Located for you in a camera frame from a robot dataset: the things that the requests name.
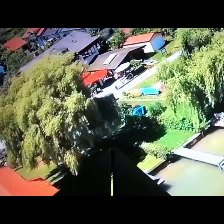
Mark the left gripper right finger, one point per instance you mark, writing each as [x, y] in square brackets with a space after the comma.
[133, 178]

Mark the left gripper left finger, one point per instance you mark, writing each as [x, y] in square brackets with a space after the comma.
[88, 176]

